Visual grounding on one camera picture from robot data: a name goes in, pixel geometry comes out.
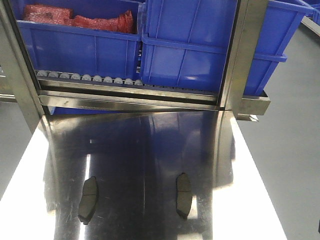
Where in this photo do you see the grey brake pad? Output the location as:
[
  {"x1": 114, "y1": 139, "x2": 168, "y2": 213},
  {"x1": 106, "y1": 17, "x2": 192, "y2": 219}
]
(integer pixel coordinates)
[
  {"x1": 176, "y1": 172, "x2": 193, "y2": 219},
  {"x1": 77, "y1": 176, "x2": 99, "y2": 225}
]

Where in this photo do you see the grey roller conveyor strip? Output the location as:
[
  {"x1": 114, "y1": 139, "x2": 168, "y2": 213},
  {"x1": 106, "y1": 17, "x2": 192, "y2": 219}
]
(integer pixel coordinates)
[{"x1": 36, "y1": 70, "x2": 144, "y2": 86}]

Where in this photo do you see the right lower blue plastic bin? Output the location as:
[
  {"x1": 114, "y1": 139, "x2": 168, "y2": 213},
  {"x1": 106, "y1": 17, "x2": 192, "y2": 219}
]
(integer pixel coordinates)
[{"x1": 140, "y1": 34, "x2": 287, "y2": 96}]

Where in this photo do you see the blue plastic bin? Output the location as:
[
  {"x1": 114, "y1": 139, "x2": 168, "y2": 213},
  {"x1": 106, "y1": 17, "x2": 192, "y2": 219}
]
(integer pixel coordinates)
[
  {"x1": 140, "y1": 34, "x2": 287, "y2": 96},
  {"x1": 10, "y1": 0, "x2": 145, "y2": 79},
  {"x1": 144, "y1": 0, "x2": 313, "y2": 55}
]

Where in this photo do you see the right upper blue plastic bin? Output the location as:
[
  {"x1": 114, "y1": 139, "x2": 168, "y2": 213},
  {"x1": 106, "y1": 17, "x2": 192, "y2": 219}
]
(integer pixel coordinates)
[{"x1": 144, "y1": 0, "x2": 313, "y2": 55}]

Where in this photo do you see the left blue plastic bin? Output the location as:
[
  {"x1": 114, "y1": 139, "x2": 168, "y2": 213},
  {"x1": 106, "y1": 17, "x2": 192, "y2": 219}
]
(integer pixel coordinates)
[{"x1": 10, "y1": 0, "x2": 145, "y2": 79}]

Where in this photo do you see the red bubble wrap bag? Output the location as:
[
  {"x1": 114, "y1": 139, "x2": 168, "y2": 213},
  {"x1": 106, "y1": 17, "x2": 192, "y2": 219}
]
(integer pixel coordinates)
[{"x1": 23, "y1": 3, "x2": 135, "y2": 34}]

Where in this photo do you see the stainless steel rack frame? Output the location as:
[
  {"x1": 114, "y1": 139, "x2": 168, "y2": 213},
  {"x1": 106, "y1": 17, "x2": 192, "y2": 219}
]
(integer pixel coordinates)
[{"x1": 0, "y1": 0, "x2": 271, "y2": 131}]

